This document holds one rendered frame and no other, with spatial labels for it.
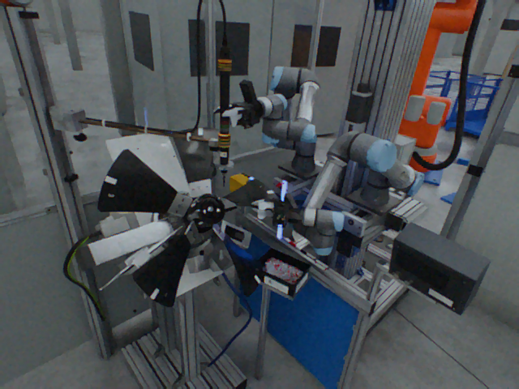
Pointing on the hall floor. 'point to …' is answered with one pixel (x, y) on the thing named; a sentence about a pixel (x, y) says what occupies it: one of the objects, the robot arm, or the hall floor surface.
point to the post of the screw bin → (263, 331)
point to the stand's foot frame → (154, 372)
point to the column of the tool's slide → (54, 170)
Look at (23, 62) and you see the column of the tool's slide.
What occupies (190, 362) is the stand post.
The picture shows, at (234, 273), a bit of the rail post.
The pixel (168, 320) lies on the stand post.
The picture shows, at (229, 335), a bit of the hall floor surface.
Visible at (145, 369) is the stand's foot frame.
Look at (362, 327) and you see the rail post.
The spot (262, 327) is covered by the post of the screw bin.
